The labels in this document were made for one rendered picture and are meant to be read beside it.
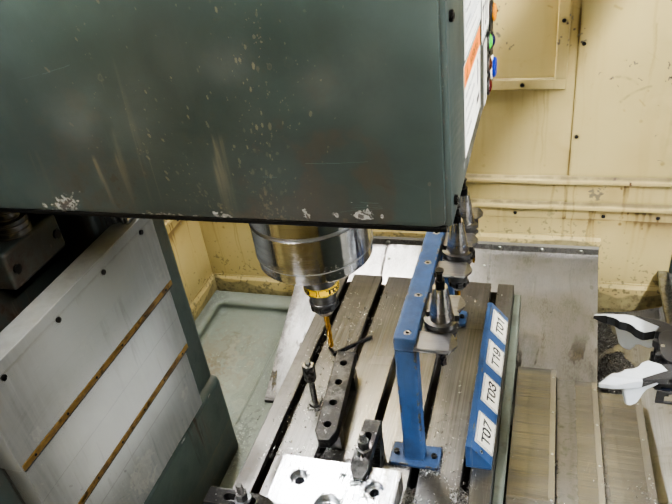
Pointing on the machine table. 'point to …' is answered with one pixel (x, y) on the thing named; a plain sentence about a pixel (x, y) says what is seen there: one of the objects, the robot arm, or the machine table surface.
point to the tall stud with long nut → (311, 382)
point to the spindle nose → (310, 252)
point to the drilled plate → (320, 472)
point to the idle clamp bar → (334, 438)
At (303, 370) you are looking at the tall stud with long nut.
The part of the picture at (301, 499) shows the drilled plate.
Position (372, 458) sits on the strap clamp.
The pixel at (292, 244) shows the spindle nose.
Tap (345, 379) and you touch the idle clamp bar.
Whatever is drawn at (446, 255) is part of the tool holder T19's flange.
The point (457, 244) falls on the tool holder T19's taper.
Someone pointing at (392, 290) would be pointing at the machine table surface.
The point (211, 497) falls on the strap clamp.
